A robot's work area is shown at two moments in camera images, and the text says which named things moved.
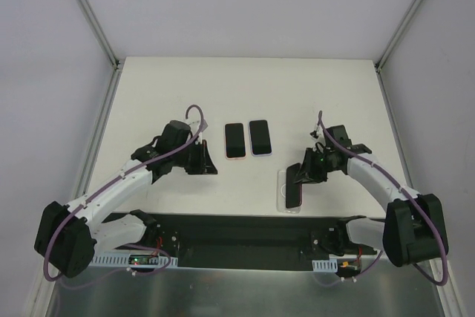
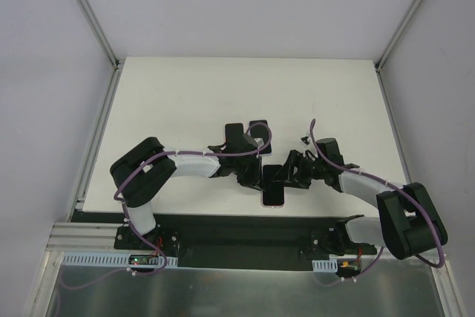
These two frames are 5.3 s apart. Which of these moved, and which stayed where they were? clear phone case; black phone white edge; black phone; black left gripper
Moved: clear phone case; black left gripper
Stayed: black phone; black phone white edge
